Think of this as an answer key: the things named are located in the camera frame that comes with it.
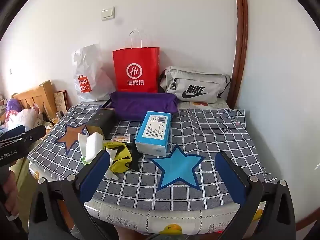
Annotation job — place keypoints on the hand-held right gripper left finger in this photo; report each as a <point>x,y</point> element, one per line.
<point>97,172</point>

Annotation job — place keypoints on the white block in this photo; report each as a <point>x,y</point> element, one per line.
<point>94,145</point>

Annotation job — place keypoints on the white cloth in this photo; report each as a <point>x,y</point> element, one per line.
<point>82,142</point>

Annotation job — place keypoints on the red paper bag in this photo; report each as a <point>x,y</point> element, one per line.
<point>136,70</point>

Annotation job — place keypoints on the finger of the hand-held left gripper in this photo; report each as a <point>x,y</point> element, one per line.
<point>33,133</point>
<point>12,133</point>

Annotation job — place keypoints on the blue tissue pack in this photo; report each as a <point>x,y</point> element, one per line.
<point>153,132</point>

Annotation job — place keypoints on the grey waist bag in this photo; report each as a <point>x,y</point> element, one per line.
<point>195,86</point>

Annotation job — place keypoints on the wooden headboard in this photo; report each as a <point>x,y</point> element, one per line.
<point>37,97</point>

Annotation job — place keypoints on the white tissue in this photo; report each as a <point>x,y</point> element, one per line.
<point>111,173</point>

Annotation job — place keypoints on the white plastic shopping bag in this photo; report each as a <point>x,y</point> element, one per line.
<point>87,75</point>

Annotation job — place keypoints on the purple plush toy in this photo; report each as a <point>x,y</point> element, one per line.
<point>12,105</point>

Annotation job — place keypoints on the illustrated notebook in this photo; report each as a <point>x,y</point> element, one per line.
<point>60,102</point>

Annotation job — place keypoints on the yellow striped sock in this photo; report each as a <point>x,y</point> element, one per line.
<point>120,158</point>

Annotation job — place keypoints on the printed white packet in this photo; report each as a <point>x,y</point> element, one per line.
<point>121,137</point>

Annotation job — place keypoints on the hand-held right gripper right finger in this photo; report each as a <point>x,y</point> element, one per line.
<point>230,177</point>

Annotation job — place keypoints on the wall switch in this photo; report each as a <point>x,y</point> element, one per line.
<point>108,13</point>

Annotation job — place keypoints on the grey checkered star blanket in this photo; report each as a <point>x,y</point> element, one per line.
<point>200,130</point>

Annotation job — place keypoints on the person's right hand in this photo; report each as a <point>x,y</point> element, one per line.
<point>132,235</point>

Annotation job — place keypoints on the purple towel tray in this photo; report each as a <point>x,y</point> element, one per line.
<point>142,105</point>

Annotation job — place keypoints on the dark green box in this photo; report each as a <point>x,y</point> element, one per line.
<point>102,122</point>

